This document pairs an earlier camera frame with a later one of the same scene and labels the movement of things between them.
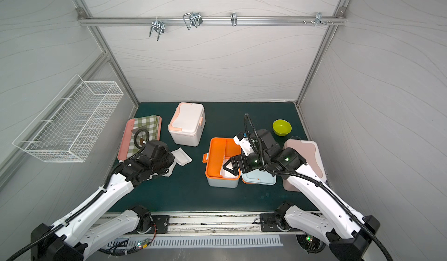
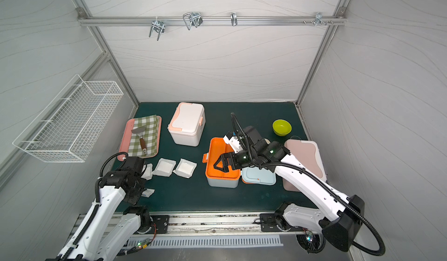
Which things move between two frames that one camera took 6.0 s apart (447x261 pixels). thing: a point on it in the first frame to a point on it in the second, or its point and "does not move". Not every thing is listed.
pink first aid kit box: [311, 153] does not move
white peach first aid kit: [187, 124] does not move
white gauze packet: [181, 157] to [185, 168]
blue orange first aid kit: [218, 151] does not move
